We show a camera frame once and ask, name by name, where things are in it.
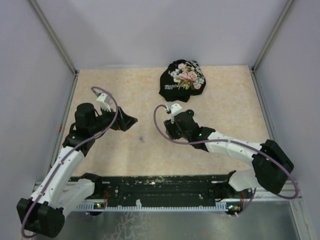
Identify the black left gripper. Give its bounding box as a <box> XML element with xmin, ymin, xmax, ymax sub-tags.
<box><xmin>89</xmin><ymin>102</ymin><xmax>137</xmax><ymax>135</ymax></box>

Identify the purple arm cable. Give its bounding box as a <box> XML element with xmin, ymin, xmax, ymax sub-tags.
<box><xmin>153</xmin><ymin>104</ymin><xmax>300</xmax><ymax>218</ymax></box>
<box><xmin>20</xmin><ymin>86</ymin><xmax>119</xmax><ymax>237</ymax></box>

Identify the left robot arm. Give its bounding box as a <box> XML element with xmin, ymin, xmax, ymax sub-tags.
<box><xmin>16</xmin><ymin>102</ymin><xmax>138</xmax><ymax>239</ymax></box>

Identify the left aluminium frame post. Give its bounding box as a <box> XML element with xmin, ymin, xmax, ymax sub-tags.
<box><xmin>26</xmin><ymin>0</ymin><xmax>78</xmax><ymax>76</ymax></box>

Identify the white slotted cable duct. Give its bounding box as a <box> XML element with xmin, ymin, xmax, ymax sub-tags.
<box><xmin>74</xmin><ymin>199</ymin><xmax>253</xmax><ymax>211</ymax></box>

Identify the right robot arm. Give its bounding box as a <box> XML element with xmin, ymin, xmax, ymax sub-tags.
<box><xmin>164</xmin><ymin>110</ymin><xmax>294</xmax><ymax>198</ymax></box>

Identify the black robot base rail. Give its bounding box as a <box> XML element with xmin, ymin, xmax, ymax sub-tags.
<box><xmin>87</xmin><ymin>174</ymin><xmax>253</xmax><ymax>208</ymax></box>

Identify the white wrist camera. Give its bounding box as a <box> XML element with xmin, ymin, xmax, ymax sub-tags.
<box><xmin>96</xmin><ymin>93</ymin><xmax>112</xmax><ymax>112</ymax></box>
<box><xmin>165</xmin><ymin>103</ymin><xmax>183</xmax><ymax>121</ymax></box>

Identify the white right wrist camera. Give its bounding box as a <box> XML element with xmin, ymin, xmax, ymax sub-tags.
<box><xmin>165</xmin><ymin>103</ymin><xmax>183</xmax><ymax>121</ymax></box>

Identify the black floral folded shirt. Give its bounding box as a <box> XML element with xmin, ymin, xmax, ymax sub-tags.
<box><xmin>158</xmin><ymin>59</ymin><xmax>207</xmax><ymax>103</ymax></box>

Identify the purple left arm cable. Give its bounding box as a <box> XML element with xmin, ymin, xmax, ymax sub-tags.
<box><xmin>20</xmin><ymin>86</ymin><xmax>119</xmax><ymax>237</ymax></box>

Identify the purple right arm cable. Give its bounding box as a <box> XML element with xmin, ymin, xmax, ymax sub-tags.
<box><xmin>153</xmin><ymin>104</ymin><xmax>300</xmax><ymax>218</ymax></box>

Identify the aluminium frame post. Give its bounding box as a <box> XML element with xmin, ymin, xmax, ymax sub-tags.
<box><xmin>251</xmin><ymin>0</ymin><xmax>296</xmax><ymax>74</ymax></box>
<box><xmin>26</xmin><ymin>0</ymin><xmax>78</xmax><ymax>76</ymax></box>

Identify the black earbud charging case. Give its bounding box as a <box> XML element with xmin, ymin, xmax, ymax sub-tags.
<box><xmin>187</xmin><ymin>109</ymin><xmax>195</xmax><ymax>116</ymax></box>

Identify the right aluminium frame post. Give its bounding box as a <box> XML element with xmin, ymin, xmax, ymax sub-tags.
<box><xmin>251</xmin><ymin>0</ymin><xmax>296</xmax><ymax>74</ymax></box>

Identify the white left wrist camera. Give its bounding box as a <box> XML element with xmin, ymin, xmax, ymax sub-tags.
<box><xmin>96</xmin><ymin>93</ymin><xmax>112</xmax><ymax>112</ymax></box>

